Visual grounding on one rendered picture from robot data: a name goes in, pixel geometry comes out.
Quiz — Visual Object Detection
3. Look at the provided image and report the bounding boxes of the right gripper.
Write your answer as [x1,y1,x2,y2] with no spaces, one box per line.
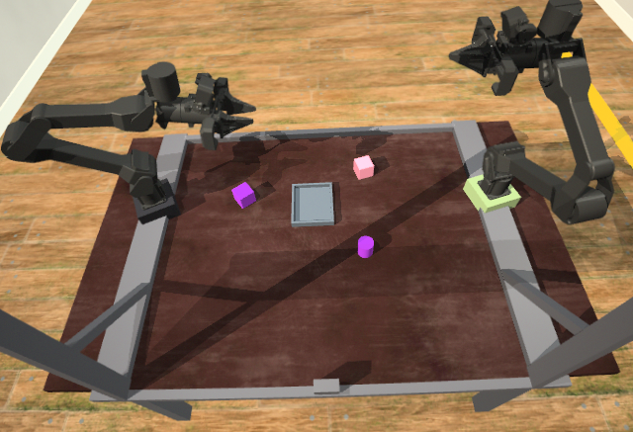
[448,17,536,96]

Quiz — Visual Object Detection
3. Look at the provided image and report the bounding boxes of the purple cylinder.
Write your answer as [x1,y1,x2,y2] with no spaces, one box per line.
[357,236,374,258]

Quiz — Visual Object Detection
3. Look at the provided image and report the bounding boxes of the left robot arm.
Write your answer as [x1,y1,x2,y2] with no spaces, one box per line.
[1,61,216,210]

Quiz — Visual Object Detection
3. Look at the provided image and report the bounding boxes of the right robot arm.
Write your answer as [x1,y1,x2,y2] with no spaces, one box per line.
[478,0,615,224]

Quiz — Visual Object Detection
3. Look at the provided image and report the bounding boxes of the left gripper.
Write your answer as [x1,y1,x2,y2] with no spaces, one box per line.
[180,77,256,150]

